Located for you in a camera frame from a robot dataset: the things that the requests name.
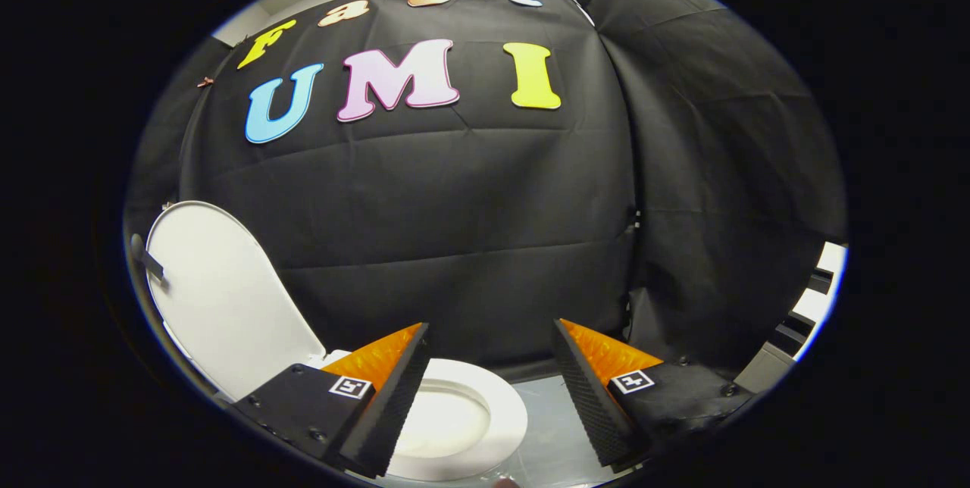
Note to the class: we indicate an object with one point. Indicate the grey board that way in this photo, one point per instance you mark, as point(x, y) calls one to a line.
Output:
point(765, 367)

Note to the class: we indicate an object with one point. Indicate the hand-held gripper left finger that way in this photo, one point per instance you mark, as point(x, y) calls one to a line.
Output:
point(400, 405)

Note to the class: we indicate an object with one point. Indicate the black backdrop cloth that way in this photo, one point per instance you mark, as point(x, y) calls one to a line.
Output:
point(470, 208)

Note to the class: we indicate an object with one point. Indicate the white toilet lid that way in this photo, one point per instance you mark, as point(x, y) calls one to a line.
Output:
point(220, 298)

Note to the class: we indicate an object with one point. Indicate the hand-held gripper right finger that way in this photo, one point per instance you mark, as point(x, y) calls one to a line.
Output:
point(587, 405)

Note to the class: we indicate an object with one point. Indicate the black slatted rack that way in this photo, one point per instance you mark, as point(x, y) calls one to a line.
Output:
point(815, 291)

